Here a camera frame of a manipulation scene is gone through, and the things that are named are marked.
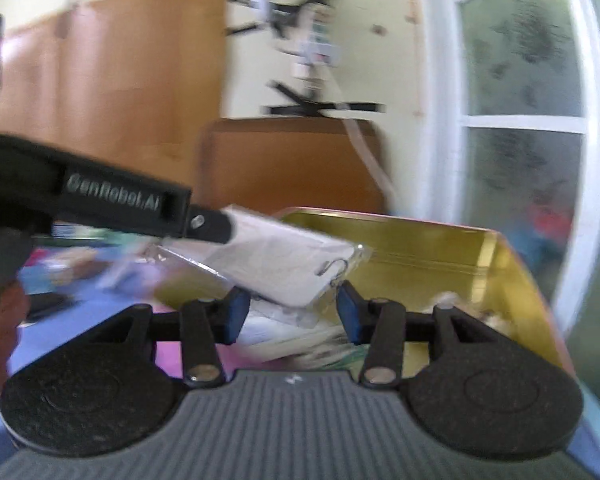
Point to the white packet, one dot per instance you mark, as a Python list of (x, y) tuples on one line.
[(285, 260)]

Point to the blue printed tablecloth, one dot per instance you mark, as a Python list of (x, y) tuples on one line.
[(55, 332)]

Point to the brown wooden chair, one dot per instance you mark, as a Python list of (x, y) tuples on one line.
[(290, 170)]

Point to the pink cardboard box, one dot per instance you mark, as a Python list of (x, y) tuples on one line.
[(430, 255)]

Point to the brown wooden wall panel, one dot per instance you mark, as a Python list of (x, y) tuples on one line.
[(120, 75)]

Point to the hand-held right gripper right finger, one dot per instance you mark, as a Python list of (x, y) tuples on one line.
[(349, 316)]

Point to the pale packets in tin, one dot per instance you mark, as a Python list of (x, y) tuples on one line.
[(290, 340)]

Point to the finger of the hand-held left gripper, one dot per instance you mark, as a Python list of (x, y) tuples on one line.
[(211, 225)]

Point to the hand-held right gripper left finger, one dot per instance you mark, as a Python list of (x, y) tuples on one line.
[(236, 312)]

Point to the white framed frosted window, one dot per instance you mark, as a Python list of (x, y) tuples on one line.
[(520, 110)]

